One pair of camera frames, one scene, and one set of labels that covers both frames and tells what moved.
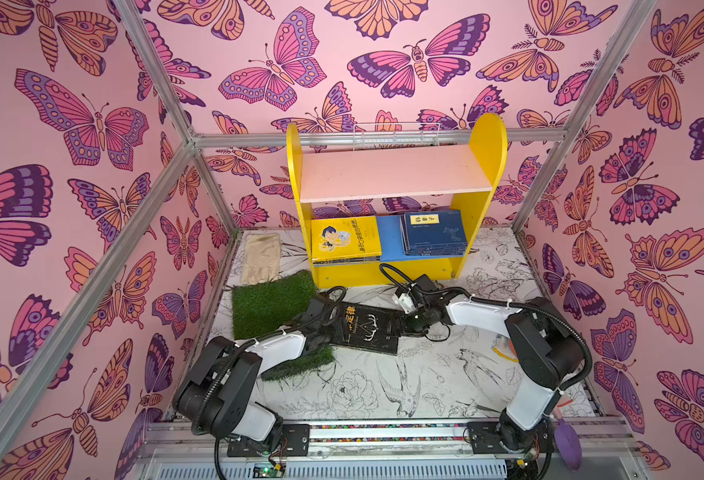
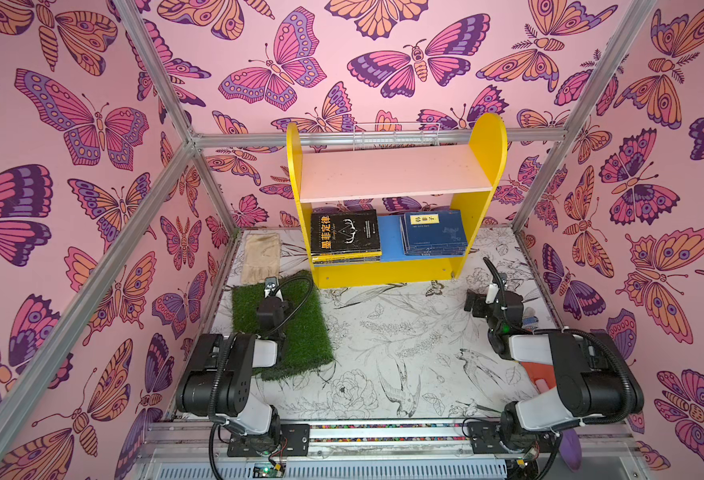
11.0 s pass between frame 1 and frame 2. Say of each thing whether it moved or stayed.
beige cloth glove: stayed
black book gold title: moved
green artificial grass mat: stayed
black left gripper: moved
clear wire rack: stayed
